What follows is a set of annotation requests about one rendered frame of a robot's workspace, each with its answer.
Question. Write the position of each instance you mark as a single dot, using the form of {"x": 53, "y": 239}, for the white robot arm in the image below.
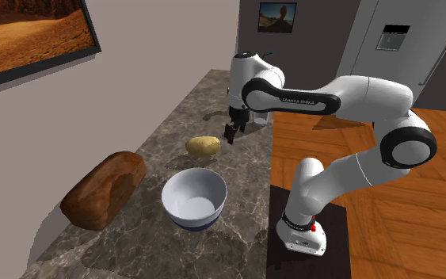
{"x": 361, "y": 98}

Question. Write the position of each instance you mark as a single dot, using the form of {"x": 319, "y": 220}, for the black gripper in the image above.
{"x": 240, "y": 115}

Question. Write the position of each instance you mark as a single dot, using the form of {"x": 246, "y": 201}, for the large desert wall picture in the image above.
{"x": 21, "y": 34}

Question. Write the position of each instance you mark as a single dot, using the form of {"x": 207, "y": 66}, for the dark robot stand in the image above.
{"x": 334, "y": 251}

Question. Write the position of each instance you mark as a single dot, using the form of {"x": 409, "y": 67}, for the clear glass cup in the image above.
{"x": 261, "y": 119}

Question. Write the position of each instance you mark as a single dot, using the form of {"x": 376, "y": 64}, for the grey refrigerator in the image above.
{"x": 396, "y": 38}

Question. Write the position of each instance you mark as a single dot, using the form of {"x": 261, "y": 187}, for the yellow potato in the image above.
{"x": 203, "y": 146}

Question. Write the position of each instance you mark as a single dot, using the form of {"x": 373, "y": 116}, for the small desert wall picture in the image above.
{"x": 277, "y": 17}

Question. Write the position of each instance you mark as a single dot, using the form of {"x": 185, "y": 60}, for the white bowl with blue base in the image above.
{"x": 194, "y": 198}

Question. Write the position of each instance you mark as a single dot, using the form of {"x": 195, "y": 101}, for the brown bread loaf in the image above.
{"x": 101, "y": 189}

